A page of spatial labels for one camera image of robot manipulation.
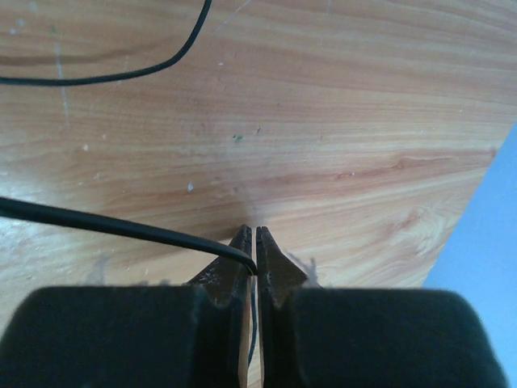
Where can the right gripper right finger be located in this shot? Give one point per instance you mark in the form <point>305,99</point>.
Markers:
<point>312,336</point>

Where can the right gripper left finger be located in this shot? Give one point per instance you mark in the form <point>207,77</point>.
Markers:
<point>192,335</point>

